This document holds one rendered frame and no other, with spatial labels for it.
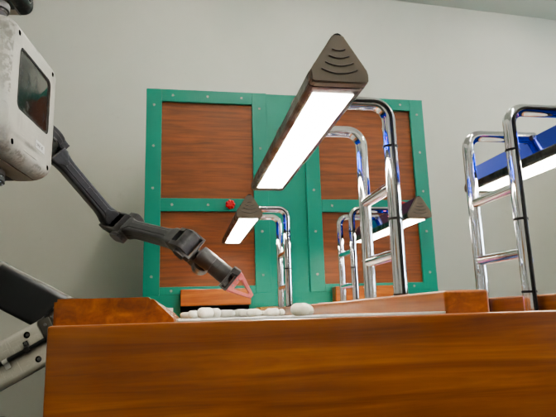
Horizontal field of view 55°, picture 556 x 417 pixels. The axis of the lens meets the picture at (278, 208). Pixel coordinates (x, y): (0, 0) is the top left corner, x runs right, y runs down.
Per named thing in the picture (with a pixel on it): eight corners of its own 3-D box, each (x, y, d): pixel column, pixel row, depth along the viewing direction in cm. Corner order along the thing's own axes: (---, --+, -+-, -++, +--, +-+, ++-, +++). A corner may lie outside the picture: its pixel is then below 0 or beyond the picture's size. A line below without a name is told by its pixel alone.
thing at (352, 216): (356, 333, 183) (348, 205, 192) (339, 331, 203) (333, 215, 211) (408, 330, 187) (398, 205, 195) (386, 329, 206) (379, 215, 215)
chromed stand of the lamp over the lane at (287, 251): (239, 337, 176) (237, 204, 185) (233, 334, 196) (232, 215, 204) (295, 334, 180) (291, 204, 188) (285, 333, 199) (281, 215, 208)
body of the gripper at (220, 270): (236, 272, 166) (218, 257, 166) (240, 270, 157) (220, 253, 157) (222, 289, 165) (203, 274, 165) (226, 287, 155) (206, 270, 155)
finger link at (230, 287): (256, 288, 166) (233, 269, 166) (260, 287, 160) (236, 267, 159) (242, 305, 165) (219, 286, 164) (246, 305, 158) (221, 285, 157)
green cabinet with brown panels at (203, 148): (142, 295, 228) (146, 88, 247) (150, 299, 282) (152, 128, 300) (438, 289, 252) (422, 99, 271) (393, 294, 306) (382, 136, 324)
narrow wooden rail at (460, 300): (453, 391, 59) (444, 289, 61) (250, 336, 233) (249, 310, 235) (499, 388, 60) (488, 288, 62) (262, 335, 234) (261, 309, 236)
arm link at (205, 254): (192, 256, 157) (204, 242, 159) (189, 261, 163) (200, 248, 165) (210, 270, 157) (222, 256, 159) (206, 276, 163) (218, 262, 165)
